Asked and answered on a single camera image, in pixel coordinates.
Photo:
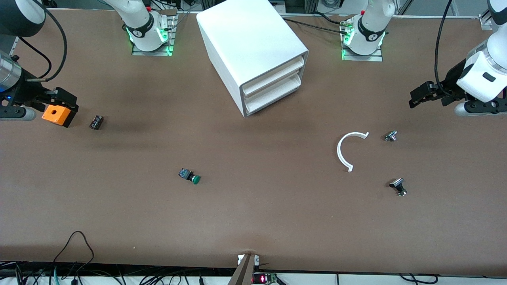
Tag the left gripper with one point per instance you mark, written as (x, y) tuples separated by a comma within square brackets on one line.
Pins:
[(452, 83)]

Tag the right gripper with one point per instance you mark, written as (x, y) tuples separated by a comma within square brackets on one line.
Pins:
[(24, 93)]

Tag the white low drawer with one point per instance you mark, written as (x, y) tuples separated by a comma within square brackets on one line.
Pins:
[(273, 97)]

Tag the green push button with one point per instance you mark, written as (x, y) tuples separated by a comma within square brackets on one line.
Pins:
[(194, 179)]

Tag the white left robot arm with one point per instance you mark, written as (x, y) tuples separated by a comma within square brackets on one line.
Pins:
[(372, 27)]

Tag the white high drawer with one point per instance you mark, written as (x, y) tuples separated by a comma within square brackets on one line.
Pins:
[(273, 77)]

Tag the white drawer cabinet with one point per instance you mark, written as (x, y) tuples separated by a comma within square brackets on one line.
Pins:
[(245, 35)]

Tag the orange box with hole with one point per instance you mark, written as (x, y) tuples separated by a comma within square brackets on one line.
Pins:
[(53, 114)]

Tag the small black terminal block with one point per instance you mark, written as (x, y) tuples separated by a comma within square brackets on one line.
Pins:
[(96, 122)]

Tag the upper metal bolt fitting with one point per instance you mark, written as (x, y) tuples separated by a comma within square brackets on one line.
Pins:
[(391, 136)]

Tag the white curved plastic arc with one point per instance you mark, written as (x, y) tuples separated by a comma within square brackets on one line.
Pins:
[(339, 152)]

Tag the device with red light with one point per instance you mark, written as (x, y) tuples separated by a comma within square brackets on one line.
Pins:
[(263, 279)]

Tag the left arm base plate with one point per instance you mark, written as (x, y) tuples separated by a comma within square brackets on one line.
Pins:
[(362, 57)]

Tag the black and silver switch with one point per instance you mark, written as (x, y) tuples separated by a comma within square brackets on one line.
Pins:
[(398, 186)]

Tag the aluminium frame corner bracket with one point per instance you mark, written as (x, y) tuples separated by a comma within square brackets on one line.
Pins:
[(486, 21)]

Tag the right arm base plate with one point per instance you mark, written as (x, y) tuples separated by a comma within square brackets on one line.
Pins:
[(168, 45)]

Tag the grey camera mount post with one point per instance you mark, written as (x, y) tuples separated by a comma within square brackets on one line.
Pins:
[(243, 271)]

